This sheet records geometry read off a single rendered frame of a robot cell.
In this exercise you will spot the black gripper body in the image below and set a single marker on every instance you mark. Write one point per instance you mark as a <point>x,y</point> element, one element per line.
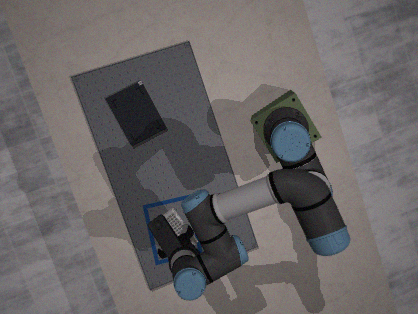
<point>186,242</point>

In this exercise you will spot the blue tape outline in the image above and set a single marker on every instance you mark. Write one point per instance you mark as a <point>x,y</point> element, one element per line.
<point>145,208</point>

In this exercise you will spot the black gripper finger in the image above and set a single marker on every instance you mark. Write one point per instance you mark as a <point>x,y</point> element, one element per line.
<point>189,232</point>
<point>160,252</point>

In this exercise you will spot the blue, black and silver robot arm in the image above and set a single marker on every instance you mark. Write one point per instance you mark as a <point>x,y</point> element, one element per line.
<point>302,182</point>

